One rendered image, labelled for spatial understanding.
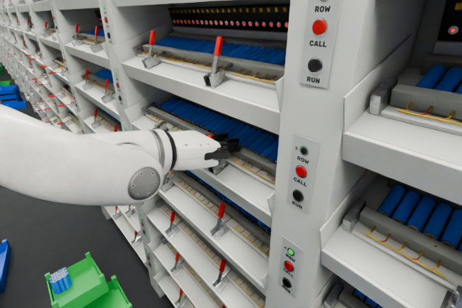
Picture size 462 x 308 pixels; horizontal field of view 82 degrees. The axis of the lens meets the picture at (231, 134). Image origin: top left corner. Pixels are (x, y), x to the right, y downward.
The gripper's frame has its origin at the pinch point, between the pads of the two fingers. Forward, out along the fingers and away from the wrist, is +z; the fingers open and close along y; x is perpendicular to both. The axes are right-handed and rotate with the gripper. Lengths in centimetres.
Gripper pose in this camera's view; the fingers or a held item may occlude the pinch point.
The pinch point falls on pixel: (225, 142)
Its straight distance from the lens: 59.2
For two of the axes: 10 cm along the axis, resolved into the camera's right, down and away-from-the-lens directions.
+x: 1.6, -9.5, -2.8
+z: 7.3, -0.8, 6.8
